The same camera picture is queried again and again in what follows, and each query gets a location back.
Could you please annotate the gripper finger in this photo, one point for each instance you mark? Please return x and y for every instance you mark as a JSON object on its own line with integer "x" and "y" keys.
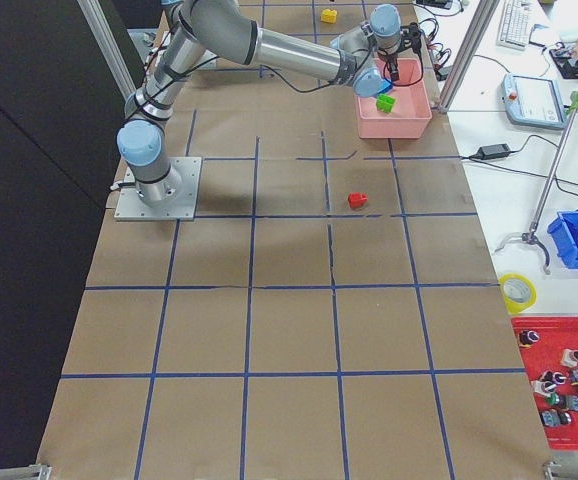
{"x": 393, "y": 69}

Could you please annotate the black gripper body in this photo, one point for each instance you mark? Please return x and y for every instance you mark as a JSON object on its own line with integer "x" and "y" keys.
{"x": 392, "y": 61}

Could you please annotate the blue toy block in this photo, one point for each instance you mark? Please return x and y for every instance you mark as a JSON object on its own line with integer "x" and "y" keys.
{"x": 387, "y": 88}

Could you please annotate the green toy block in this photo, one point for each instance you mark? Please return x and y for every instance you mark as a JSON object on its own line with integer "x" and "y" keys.
{"x": 385, "y": 103}

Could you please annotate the yellow toy block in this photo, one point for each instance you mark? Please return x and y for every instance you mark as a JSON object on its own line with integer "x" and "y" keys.
{"x": 328, "y": 16}

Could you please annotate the red toy block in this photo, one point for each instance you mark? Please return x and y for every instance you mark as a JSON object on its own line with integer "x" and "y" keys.
{"x": 357, "y": 200}

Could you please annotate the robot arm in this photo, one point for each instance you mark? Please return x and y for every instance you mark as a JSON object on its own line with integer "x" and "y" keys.
{"x": 364, "y": 58}

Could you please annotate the pink plastic box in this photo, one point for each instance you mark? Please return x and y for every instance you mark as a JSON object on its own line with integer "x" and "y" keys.
{"x": 410, "y": 115}

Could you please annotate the white keyboard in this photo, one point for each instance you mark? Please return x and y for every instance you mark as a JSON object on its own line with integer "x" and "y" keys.
{"x": 515, "y": 24}

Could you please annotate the black power adapter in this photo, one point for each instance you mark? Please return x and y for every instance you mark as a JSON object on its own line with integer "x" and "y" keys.
{"x": 492, "y": 152}

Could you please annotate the teach pendant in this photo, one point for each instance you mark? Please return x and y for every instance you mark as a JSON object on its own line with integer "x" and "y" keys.
{"x": 533, "y": 102}

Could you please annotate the reacher grabber tool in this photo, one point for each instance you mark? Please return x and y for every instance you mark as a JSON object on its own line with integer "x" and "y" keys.
{"x": 529, "y": 237}

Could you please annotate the yellow tape roll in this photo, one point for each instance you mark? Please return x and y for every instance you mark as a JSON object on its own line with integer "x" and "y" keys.
{"x": 518, "y": 292}

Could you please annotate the red parts tray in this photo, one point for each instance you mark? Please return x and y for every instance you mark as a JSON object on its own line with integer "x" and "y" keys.
{"x": 549, "y": 350}

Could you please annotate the aluminium frame post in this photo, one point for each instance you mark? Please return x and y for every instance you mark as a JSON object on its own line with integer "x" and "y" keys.
{"x": 475, "y": 32}

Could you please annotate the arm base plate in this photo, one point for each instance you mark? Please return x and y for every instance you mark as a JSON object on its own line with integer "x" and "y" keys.
{"x": 174, "y": 198}

